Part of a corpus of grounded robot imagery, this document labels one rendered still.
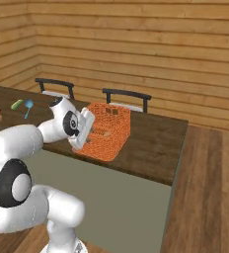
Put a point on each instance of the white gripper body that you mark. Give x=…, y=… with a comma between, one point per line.
x=84, y=126

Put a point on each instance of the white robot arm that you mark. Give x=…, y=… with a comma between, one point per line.
x=17, y=141

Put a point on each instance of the brown bread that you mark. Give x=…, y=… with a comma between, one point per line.
x=105, y=133

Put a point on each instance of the orange woven basket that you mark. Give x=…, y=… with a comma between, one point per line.
x=114, y=131

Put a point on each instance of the dark wood dining counter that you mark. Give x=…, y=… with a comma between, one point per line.
x=146, y=145

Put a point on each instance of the black chair with white seat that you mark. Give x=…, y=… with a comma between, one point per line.
x=55, y=82
x=128, y=94

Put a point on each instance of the blue spoon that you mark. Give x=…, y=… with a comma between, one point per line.
x=28, y=104

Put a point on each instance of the green cucumber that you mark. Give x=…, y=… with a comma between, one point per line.
x=16, y=104

